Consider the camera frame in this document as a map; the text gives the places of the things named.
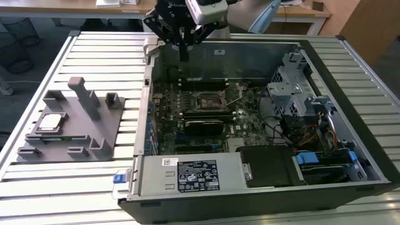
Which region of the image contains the coloured power wire bundle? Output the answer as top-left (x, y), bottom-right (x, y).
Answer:
top-left (294, 110), bottom-right (342, 152)

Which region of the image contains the black open PC case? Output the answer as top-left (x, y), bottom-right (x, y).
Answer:
top-left (118, 37), bottom-right (398, 225)

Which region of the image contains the silver power supply with label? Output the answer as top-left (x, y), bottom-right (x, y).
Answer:
top-left (139, 154), bottom-right (248, 196)

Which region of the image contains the green motherboard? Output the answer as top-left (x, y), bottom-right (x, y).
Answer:
top-left (150, 81), bottom-right (276, 157)

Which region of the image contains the grey plastic parts rack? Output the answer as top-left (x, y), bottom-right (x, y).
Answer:
top-left (16, 76), bottom-right (127, 162)

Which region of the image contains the CPU socket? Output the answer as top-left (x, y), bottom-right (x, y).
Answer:
top-left (194, 91), bottom-right (228, 111)

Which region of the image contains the wooden cabinet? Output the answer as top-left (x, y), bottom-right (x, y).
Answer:
top-left (319, 0), bottom-right (400, 66)

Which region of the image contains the silver square CPU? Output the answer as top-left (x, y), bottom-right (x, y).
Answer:
top-left (36, 113), bottom-right (66, 130)

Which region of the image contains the silver finned heatsink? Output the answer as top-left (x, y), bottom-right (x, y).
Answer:
top-left (227, 138), bottom-right (248, 151)

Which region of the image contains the black mesh waste bin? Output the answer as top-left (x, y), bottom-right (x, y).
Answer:
top-left (0, 32), bottom-right (34, 75)
top-left (0, 17), bottom-right (40, 46)

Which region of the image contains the blue disk carrier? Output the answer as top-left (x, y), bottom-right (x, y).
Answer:
top-left (295, 151), bottom-right (358, 167)

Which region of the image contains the grey metal desk foot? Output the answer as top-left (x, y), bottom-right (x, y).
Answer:
top-left (0, 65), bottom-right (15, 96)

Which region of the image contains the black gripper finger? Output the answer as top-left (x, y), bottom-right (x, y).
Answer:
top-left (143, 8), bottom-right (186, 62)
top-left (184, 21), bottom-right (222, 62)

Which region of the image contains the metal socket cover frame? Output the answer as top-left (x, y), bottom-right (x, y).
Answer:
top-left (219, 81), bottom-right (250, 106)

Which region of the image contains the black graphics card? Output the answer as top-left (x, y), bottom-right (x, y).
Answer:
top-left (183, 120), bottom-right (226, 137)

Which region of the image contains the silver metal drive cage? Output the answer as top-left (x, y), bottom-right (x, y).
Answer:
top-left (267, 52), bottom-right (318, 118)

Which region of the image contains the wooden desk, white frame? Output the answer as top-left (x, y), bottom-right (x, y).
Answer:
top-left (0, 0), bottom-right (332, 36)

